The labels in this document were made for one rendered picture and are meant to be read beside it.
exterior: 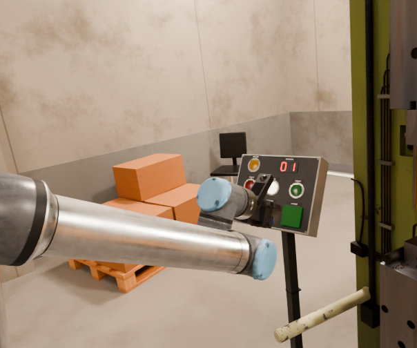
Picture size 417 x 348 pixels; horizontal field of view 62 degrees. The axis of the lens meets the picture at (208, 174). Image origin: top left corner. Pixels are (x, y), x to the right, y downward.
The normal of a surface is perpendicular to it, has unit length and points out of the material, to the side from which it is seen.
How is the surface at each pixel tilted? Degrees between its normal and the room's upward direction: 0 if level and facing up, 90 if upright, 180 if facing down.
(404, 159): 90
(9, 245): 107
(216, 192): 55
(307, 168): 60
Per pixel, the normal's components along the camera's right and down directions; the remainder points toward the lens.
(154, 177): 0.74, 0.07
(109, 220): 0.70, -0.47
